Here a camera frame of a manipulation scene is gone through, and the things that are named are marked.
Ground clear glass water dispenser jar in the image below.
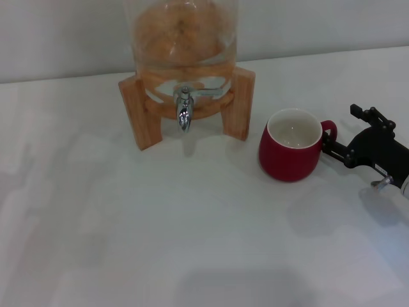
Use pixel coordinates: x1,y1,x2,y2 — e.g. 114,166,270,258
123,0,239,105

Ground chrome faucet with lever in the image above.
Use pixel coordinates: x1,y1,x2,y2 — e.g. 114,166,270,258
173,85,224,133

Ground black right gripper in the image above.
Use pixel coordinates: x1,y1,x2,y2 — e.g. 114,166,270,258
321,104,409,189

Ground silver cable connector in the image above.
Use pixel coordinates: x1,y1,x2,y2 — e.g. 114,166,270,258
370,175,394,192

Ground red cup with white inside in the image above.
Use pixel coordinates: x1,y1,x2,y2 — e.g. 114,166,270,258
258,108,338,184

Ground wooden dispenser stand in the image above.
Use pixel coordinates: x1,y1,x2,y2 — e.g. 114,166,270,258
118,66,257,151

